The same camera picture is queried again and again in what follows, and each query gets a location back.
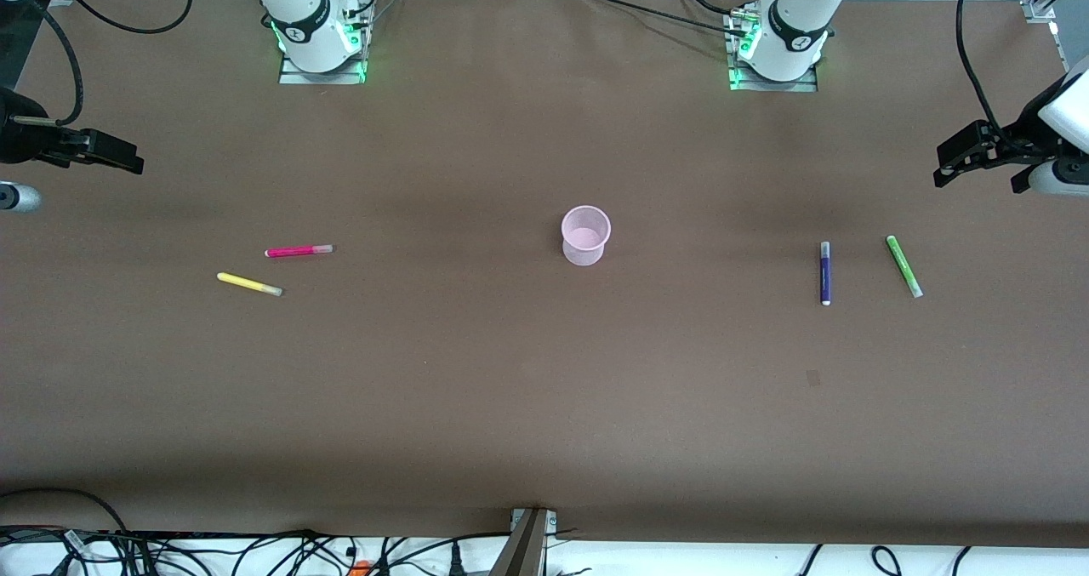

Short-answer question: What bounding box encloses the green marker pen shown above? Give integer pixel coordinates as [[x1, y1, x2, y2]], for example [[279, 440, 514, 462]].
[[886, 235, 924, 299]]

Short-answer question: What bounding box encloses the yellow marker pen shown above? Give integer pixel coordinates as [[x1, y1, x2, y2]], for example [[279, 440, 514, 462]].
[[217, 271, 283, 297]]

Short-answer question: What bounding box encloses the translucent pink plastic cup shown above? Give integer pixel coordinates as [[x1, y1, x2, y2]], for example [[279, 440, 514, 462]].
[[562, 205, 612, 267]]

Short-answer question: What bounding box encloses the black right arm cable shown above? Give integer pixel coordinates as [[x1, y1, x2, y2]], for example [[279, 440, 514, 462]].
[[0, 0, 194, 126]]

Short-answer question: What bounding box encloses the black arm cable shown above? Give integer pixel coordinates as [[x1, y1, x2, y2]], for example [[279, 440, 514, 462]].
[[956, 0, 1022, 134], [0, 0, 194, 126]]

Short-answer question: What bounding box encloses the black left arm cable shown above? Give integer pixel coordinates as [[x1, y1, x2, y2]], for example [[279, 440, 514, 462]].
[[956, 0, 1022, 134]]

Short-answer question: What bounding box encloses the black arched floor cable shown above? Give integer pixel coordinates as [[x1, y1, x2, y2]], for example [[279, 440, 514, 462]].
[[0, 488, 130, 536]]

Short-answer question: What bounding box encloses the long black tabletop cable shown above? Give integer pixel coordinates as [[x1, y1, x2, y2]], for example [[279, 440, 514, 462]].
[[581, 0, 741, 34]]

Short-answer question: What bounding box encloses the brown camera mount post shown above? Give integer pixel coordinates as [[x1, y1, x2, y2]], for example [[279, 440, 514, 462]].
[[489, 508, 558, 576]]

